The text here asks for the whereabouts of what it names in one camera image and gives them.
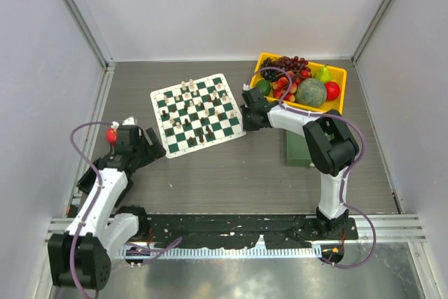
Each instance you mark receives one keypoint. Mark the green white chess board mat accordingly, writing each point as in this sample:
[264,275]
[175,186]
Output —
[196,114]

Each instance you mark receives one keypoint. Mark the aluminium frame rail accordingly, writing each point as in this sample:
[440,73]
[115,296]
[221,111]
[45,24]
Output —
[371,229]

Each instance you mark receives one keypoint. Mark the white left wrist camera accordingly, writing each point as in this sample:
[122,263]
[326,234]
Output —
[128,121]

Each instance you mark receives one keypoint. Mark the dark red grape bunch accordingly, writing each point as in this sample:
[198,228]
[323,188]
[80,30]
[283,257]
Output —
[295,64]

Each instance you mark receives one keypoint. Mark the green yellow pear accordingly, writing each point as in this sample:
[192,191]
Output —
[323,74]

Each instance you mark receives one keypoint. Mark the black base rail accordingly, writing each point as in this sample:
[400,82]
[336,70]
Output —
[242,231]

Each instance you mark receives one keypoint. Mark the green netted melon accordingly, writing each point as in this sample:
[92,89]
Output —
[311,92]

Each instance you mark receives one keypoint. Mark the green plastic tray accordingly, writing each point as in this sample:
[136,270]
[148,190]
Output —
[296,152]

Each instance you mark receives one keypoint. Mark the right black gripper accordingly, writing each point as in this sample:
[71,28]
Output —
[246,127]

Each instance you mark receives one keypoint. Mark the red apple in bin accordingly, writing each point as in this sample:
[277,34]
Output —
[333,90]

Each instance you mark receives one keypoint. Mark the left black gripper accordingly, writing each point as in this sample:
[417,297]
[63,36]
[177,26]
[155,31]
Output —
[155,150]

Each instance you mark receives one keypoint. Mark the green lime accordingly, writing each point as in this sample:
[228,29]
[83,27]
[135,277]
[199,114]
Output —
[264,86]

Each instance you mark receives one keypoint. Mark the red cherry bunch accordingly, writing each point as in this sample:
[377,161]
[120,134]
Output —
[287,85]

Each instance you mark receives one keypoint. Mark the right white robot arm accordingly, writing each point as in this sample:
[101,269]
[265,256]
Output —
[331,145]

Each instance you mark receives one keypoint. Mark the yellow plastic fruit bin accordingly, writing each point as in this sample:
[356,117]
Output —
[339,75]

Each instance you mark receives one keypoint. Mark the black grape bunch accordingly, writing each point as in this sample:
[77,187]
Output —
[268,72]

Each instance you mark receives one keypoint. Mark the red apple on table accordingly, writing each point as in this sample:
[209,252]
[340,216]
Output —
[111,136]

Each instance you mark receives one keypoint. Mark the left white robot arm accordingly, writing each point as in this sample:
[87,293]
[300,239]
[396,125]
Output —
[81,256]

